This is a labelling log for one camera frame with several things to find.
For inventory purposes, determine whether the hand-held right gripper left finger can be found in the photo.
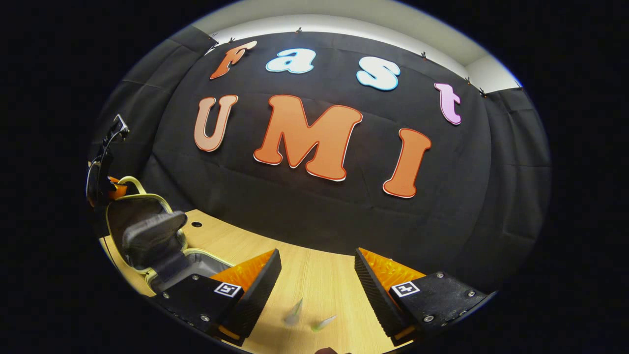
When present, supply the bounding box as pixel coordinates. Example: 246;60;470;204
156;248;283;346

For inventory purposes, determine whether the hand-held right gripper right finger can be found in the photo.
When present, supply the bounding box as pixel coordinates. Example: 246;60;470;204
354;247;493;347

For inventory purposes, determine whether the pale yellow suitcase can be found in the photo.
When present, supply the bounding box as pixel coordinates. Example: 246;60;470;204
105;176;237;296

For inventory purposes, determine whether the white tube green cap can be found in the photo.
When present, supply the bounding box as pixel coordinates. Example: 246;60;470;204
311;315;339;333

